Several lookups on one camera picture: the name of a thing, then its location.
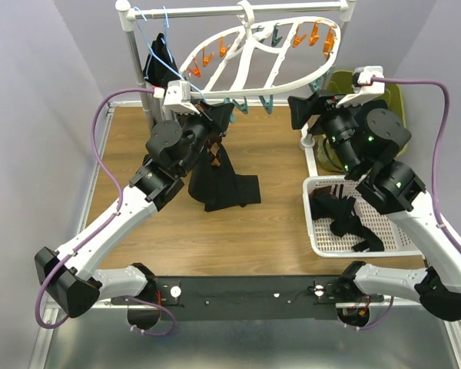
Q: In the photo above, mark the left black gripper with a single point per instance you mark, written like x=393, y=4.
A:
x=218, y=121

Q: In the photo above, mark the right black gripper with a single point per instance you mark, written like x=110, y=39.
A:
x=301, y=109

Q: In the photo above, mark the teal plastic clip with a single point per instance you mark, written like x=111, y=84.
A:
x=242, y=107

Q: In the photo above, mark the white round clip hanger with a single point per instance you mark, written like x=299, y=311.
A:
x=262, y=58

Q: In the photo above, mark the brown striped sock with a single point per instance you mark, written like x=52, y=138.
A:
x=320, y=191
x=337, y=191

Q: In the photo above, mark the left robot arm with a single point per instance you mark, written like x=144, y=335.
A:
x=152, y=187

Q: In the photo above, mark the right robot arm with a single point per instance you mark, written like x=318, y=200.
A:
x=398, y=193

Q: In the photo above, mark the argyle brown sock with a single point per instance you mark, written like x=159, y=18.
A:
x=213, y=148

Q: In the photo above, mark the black hanging garment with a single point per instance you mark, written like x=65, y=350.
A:
x=216, y=188

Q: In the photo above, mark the white perforated basket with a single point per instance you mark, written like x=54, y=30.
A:
x=325, y=244

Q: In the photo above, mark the white clothes rack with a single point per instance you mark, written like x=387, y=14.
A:
x=339, y=11

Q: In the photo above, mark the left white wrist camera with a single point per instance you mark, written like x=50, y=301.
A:
x=176, y=97

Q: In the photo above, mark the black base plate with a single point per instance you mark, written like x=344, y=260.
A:
x=262, y=297

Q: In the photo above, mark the aluminium frame rail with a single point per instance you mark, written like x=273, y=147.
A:
x=64, y=274

